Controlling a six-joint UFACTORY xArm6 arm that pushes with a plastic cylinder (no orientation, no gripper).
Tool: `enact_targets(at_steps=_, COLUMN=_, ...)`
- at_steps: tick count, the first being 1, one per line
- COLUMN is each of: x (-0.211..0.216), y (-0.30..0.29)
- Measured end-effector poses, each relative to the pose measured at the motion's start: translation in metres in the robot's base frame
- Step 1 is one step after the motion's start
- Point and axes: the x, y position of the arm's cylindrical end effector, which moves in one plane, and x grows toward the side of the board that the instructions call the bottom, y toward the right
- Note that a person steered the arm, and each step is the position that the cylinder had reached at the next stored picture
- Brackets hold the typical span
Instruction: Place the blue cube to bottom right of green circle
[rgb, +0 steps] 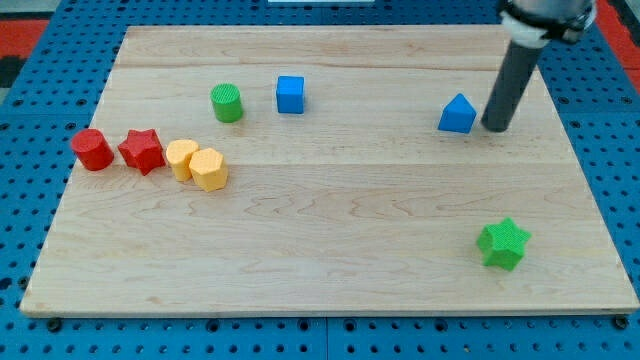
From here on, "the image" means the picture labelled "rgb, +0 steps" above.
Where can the blue cube block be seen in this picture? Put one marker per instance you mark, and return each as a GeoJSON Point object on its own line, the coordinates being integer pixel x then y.
{"type": "Point", "coordinates": [290, 94]}

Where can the wooden board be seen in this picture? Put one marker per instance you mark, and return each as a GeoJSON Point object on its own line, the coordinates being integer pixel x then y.
{"type": "Point", "coordinates": [359, 206]}

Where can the yellow hexagon block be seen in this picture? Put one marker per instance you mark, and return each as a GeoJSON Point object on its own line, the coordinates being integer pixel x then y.
{"type": "Point", "coordinates": [209, 169]}

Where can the green cylinder block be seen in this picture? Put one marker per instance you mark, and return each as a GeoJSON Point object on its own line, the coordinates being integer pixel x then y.
{"type": "Point", "coordinates": [226, 102]}

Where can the yellow heart block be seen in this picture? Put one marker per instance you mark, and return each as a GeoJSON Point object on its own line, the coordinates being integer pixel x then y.
{"type": "Point", "coordinates": [178, 155]}

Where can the blue triangular prism block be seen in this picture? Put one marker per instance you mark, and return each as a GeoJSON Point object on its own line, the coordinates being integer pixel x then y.
{"type": "Point", "coordinates": [458, 115]}

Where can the red star block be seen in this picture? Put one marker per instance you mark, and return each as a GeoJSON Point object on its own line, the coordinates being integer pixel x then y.
{"type": "Point", "coordinates": [142, 150]}

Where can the green star block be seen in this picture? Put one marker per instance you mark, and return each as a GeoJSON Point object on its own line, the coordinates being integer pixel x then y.
{"type": "Point", "coordinates": [503, 244]}

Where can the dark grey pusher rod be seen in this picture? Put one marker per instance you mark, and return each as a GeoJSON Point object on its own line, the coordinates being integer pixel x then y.
{"type": "Point", "coordinates": [515, 72]}

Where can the red cylinder block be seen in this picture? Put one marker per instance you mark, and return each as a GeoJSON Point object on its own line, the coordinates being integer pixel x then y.
{"type": "Point", "coordinates": [92, 149]}

